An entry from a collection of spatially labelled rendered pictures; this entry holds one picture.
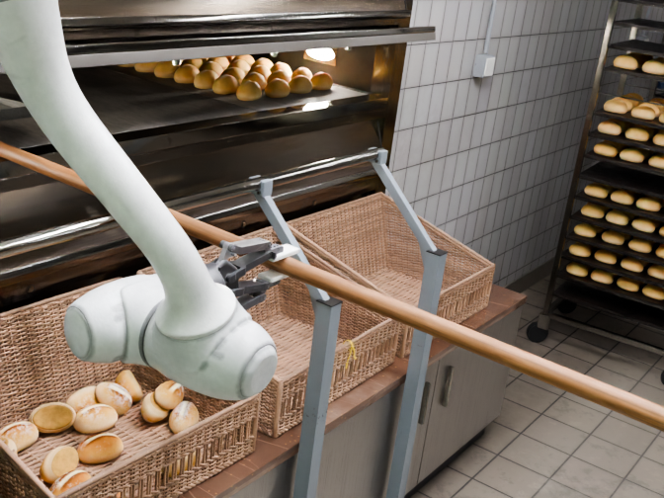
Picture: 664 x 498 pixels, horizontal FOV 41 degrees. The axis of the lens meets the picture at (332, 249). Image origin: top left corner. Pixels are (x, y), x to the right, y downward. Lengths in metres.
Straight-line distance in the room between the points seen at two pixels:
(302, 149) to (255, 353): 1.71
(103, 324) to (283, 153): 1.57
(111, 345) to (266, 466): 0.93
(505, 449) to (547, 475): 0.19
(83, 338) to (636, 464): 2.63
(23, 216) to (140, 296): 0.89
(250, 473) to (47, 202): 0.75
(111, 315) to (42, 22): 0.38
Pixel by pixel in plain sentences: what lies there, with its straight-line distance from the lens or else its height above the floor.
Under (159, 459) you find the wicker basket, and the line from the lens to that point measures 1.83.
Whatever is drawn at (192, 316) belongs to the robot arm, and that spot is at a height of 1.27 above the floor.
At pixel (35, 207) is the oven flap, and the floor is 1.06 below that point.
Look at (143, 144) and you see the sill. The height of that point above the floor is 1.16.
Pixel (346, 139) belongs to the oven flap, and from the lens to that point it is 2.94.
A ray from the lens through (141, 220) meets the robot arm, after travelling 1.05.
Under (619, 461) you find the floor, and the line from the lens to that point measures 3.51.
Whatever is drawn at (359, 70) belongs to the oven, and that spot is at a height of 1.24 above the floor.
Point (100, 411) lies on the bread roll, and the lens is 2.09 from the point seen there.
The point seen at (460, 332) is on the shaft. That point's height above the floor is 1.20.
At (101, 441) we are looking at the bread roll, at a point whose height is 0.64.
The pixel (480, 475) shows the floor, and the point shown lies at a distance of 3.21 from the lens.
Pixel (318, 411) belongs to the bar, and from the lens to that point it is 2.04.
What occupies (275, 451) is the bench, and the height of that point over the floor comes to 0.58.
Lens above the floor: 1.73
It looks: 20 degrees down
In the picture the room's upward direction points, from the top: 7 degrees clockwise
